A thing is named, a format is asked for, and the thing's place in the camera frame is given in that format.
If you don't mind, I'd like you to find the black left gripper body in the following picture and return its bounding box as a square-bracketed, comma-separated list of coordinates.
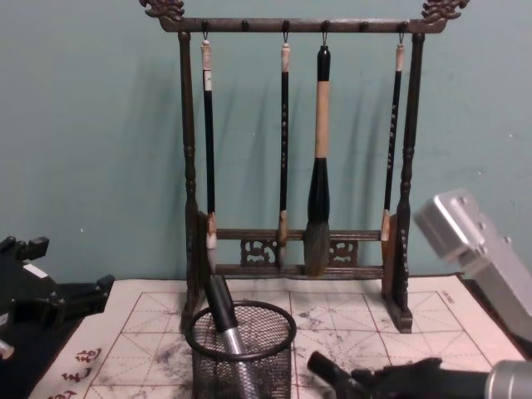
[0, 252, 68, 338]

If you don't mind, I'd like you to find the large tan-handled calligraphy brush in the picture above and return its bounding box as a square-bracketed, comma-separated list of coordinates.
[304, 21, 334, 278]

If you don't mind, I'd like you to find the thin black calligraphy brush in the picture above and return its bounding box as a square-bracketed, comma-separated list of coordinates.
[276, 21, 293, 269]

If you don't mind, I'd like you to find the thin black brush brown tip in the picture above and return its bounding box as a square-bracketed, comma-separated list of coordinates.
[380, 22, 407, 243]

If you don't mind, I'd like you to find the thin black brush white label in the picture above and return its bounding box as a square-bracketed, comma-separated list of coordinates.
[199, 21, 220, 251]

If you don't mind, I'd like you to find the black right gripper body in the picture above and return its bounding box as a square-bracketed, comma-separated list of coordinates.
[352, 356, 495, 399]

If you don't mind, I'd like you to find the white red-grid calligraphy practice cloth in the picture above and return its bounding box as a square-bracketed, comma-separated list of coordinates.
[32, 272, 527, 399]

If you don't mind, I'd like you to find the black and silver cylinder tool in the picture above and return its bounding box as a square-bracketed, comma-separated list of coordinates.
[205, 273, 268, 399]

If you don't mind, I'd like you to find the black wire mesh pen cup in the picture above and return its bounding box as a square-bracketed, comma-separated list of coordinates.
[185, 301, 298, 399]

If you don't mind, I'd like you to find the dark carved wooden brush rack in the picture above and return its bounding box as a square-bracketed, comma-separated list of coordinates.
[139, 0, 462, 334]

